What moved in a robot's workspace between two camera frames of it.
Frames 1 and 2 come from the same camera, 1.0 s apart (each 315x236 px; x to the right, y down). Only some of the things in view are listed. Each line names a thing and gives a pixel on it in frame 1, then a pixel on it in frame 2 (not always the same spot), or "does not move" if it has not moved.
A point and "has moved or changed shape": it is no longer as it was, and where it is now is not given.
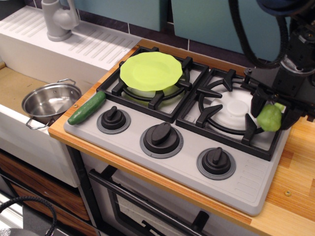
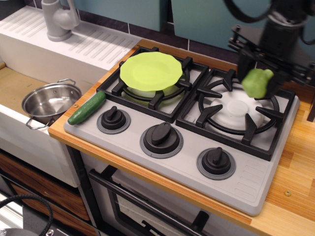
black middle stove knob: [161, 141] does not move
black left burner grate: [157, 82] does not move
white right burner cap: [236, 103] does not move
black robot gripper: [283, 80] -> [278, 43]
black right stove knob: [216, 163] does not move
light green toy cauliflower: [269, 117] has moved or changed shape
